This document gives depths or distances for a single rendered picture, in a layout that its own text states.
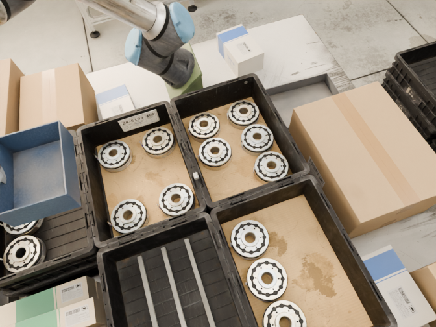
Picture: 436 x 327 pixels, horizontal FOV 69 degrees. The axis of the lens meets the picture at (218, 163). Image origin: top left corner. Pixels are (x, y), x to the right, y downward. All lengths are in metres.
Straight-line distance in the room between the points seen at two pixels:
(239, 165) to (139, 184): 0.32
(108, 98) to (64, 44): 1.73
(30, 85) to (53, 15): 2.00
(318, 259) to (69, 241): 0.70
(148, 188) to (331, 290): 0.58
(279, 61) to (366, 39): 1.39
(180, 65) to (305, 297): 0.85
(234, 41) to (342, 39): 1.44
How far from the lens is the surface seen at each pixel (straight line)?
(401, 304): 1.02
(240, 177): 0.98
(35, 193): 0.84
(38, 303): 1.04
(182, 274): 0.91
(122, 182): 1.04
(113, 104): 1.28
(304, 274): 0.91
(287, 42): 1.56
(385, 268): 1.02
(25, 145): 0.91
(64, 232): 1.05
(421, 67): 1.94
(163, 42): 1.08
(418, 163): 1.05
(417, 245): 1.18
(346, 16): 2.95
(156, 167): 1.03
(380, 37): 2.83
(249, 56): 1.35
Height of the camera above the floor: 1.71
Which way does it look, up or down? 61 degrees down
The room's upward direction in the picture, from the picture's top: 7 degrees counter-clockwise
